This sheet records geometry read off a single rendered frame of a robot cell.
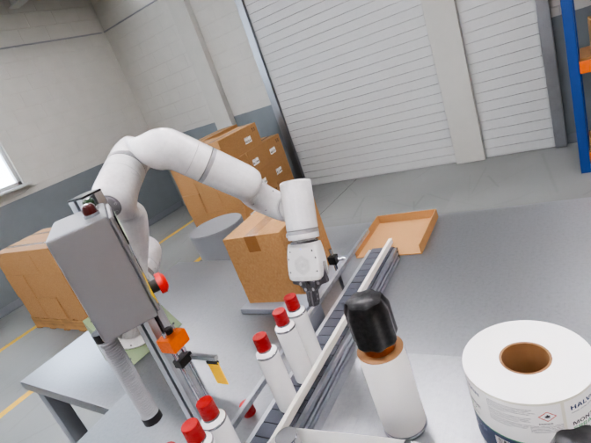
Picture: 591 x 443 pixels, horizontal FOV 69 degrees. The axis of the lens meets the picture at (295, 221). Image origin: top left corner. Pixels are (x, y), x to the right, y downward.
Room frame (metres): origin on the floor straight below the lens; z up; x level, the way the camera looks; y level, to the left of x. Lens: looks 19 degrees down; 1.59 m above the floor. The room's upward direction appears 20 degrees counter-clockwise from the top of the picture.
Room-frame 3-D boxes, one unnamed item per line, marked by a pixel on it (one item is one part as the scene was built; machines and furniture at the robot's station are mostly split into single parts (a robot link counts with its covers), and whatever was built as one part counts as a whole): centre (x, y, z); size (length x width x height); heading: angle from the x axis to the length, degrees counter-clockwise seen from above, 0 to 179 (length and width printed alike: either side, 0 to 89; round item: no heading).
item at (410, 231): (1.59, -0.37, 0.85); 0.30 x 0.26 x 0.04; 145
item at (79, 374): (1.62, 0.60, 0.81); 0.90 x 0.90 x 0.04; 52
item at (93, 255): (0.73, 0.34, 1.38); 0.17 x 0.10 x 0.19; 20
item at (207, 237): (3.45, 0.63, 0.31); 0.46 x 0.46 x 0.62
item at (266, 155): (5.17, 0.48, 0.57); 1.20 x 0.83 x 1.14; 144
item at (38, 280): (4.25, 2.22, 0.45); 1.20 x 0.83 x 0.89; 53
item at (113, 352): (0.70, 0.38, 1.18); 0.04 x 0.04 x 0.21
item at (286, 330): (0.90, 0.11, 0.98); 0.05 x 0.05 x 0.20
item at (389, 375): (0.67, -0.07, 1.03); 0.09 x 0.09 x 0.30
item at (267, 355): (0.83, 0.16, 0.98); 0.05 x 0.05 x 0.20
